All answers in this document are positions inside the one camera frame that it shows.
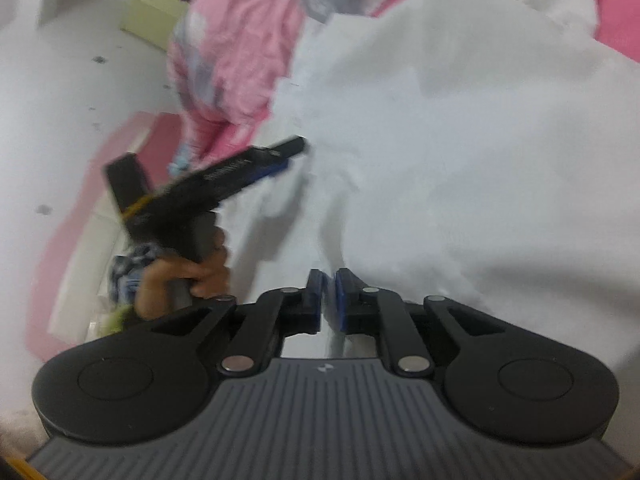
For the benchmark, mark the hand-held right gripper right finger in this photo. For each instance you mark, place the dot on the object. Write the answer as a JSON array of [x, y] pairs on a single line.
[[341, 300]]

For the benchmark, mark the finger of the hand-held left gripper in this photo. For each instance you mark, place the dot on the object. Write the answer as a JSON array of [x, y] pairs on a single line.
[[287, 147], [265, 175]]

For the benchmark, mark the person's left hand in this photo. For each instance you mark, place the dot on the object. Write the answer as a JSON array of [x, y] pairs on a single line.
[[165, 280]]

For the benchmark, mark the light blue cloth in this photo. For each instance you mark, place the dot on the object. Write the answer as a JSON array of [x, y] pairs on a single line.
[[180, 160]]

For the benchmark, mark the pink white headboard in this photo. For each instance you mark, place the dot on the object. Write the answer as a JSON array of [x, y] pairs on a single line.
[[75, 260]]

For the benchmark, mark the white shirt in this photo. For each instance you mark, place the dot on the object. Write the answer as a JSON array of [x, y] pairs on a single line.
[[450, 160]]

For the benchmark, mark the pink grey floral duvet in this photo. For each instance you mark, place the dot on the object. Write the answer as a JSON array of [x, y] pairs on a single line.
[[235, 60]]

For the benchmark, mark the pale yellow wardrobe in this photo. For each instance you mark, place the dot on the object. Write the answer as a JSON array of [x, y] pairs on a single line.
[[150, 25]]

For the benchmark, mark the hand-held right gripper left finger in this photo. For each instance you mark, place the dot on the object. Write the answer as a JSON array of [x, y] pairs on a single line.
[[317, 297]]

